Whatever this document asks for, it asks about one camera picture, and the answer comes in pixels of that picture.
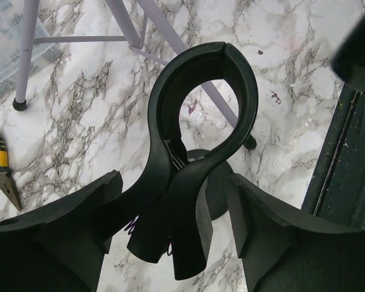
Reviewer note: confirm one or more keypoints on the clear plastic compartment box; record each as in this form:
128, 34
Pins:
11, 22

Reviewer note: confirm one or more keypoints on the black microphone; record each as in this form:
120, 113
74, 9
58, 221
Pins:
348, 62

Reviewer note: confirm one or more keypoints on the yellow handled pliers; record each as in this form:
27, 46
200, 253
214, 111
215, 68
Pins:
7, 183

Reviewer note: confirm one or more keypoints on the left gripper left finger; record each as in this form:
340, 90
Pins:
56, 247

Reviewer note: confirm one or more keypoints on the black microphone desk stand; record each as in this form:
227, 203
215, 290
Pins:
169, 198

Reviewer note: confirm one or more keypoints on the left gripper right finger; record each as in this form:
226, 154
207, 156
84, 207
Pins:
287, 249

